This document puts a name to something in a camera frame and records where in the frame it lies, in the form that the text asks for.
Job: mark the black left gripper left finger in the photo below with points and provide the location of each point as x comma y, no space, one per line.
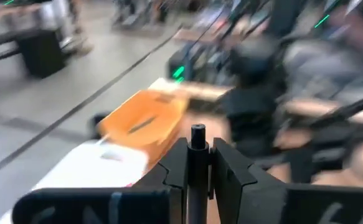
106,207

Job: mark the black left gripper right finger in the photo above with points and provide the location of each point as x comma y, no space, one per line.
293,207

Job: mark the black crayon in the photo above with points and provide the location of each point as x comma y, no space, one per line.
142,125

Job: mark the black pen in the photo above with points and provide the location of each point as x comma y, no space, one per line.
198,174

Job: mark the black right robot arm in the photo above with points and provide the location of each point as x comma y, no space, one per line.
249,102

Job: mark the white plastic bin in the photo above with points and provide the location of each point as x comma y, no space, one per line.
84,168

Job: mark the yellow plastic bin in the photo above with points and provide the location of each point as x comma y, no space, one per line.
168,124

